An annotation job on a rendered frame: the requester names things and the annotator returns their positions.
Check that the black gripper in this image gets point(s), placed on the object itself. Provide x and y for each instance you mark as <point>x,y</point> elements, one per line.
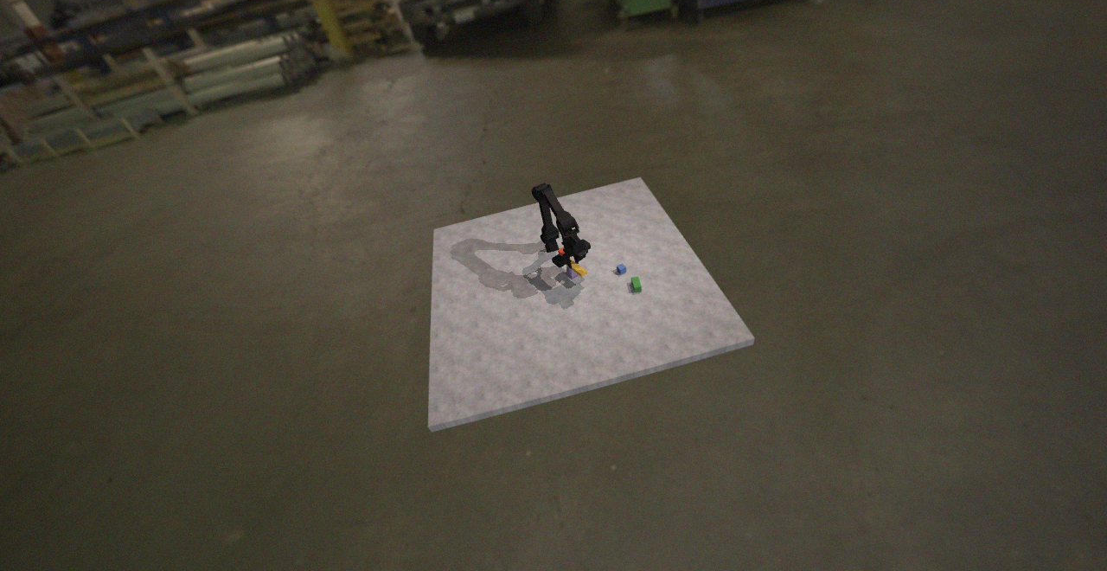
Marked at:
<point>560,261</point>

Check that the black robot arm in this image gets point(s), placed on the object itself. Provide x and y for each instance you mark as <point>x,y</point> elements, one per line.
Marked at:
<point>544,195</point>

